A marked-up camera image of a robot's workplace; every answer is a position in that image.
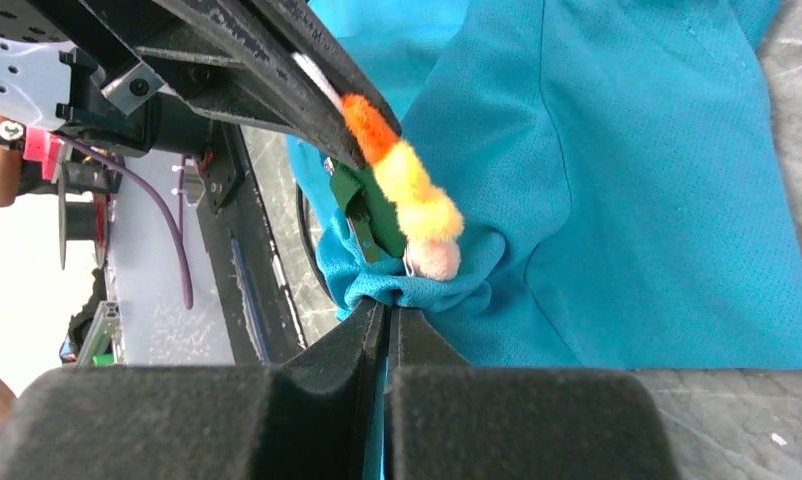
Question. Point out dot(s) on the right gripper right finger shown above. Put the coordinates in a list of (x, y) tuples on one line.
[(447, 419)]

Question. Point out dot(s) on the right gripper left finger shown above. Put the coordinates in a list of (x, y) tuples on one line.
[(305, 419)]

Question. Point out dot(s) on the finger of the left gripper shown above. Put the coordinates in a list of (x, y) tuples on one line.
[(284, 86), (301, 28)]

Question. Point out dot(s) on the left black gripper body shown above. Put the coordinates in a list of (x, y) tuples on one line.
[(125, 74)]

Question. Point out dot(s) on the colourful flower plush patch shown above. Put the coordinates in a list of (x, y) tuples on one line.
[(392, 207)]

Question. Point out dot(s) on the teal t-shirt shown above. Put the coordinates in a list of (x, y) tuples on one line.
[(615, 166)]

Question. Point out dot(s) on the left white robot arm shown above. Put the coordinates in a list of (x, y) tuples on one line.
[(95, 67)]

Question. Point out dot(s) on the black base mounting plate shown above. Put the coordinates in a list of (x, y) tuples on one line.
[(257, 303)]

